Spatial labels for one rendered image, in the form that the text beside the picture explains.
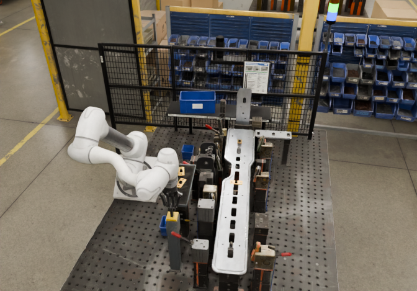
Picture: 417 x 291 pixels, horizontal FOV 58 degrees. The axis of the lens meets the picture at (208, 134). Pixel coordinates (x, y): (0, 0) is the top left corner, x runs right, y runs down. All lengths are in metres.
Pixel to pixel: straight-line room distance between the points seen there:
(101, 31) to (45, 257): 2.45
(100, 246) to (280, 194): 1.35
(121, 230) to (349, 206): 2.31
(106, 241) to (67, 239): 1.10
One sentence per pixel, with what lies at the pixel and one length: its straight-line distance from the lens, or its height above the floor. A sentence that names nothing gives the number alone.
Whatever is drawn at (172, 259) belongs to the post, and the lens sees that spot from 2.40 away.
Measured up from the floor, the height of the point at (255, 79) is 1.28.
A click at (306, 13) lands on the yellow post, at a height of 1.85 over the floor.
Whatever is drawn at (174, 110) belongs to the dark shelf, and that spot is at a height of 1.03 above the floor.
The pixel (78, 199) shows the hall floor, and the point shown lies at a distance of 4.11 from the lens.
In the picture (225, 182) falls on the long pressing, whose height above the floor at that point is 1.00.
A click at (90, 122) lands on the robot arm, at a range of 2.20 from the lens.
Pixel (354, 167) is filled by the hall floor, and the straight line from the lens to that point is 4.59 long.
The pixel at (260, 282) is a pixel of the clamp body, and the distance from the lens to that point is 2.30.
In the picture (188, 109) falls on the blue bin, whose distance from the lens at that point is 3.24.
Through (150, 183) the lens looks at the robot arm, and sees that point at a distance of 1.75.
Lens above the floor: 2.70
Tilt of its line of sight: 34 degrees down
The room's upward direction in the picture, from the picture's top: straight up
